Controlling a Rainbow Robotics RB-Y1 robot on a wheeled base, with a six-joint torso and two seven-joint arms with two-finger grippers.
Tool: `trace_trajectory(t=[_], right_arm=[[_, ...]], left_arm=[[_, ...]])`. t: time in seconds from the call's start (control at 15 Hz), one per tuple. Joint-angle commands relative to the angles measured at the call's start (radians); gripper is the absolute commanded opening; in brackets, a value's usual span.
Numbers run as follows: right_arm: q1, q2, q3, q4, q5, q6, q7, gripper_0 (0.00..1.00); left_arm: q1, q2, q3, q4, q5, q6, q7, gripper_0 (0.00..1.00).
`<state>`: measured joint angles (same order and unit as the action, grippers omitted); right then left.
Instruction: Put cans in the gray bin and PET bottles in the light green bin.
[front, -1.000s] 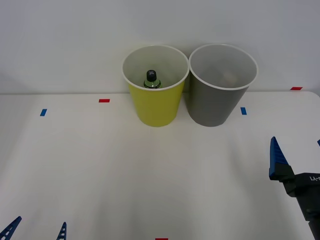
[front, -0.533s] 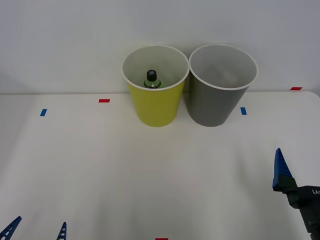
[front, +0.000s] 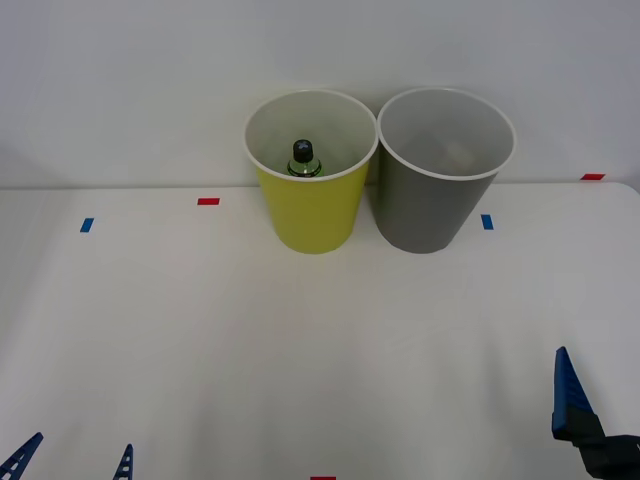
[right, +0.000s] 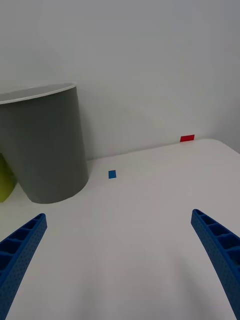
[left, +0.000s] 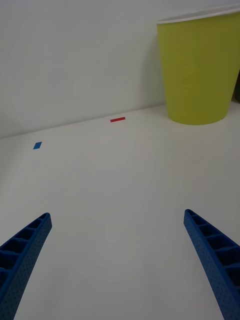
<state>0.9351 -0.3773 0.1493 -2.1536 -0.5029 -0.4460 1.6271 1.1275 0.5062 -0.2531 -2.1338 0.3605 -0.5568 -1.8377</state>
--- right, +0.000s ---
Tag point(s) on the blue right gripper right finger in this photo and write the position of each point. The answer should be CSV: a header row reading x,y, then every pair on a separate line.
x,y
222,252

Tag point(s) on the yellow-green plastic bin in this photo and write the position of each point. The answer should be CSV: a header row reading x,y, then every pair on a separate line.
x,y
5,182

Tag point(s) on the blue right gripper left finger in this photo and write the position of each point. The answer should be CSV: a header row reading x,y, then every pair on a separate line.
x,y
18,257

